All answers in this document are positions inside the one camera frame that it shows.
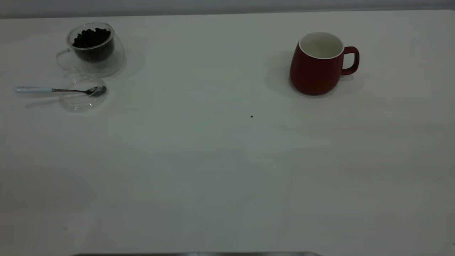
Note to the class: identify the red ceramic mug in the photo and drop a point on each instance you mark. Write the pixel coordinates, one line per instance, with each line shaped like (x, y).
(314, 76)

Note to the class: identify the clear round glass lid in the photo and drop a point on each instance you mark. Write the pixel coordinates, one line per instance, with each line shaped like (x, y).
(80, 103)

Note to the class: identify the dark coffee beans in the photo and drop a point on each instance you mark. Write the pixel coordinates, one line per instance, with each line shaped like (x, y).
(92, 39)

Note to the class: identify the clear double-wall glass cup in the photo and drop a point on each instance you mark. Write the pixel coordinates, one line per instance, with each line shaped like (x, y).
(113, 60)

